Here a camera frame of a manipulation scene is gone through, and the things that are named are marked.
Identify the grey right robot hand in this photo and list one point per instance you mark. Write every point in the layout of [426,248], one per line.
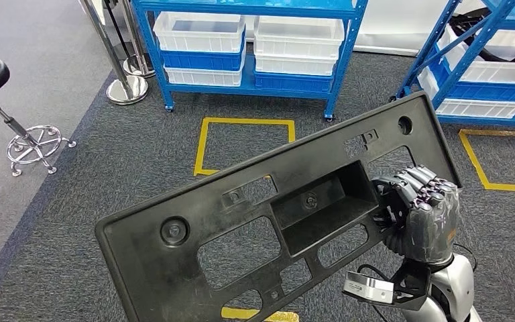
[430,222]

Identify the black plastic plate bracket part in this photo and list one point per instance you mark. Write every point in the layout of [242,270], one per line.
[142,249]

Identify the blue metal shelf rack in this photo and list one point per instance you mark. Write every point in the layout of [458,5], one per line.
[470,58]
[248,6]

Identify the black curved plastic part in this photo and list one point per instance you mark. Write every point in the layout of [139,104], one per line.
[464,18]

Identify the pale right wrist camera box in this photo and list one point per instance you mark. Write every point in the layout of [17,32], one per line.
[368,286]

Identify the chrome stanchion post with base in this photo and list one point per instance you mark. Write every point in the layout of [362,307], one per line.
[140,66]
[126,91]

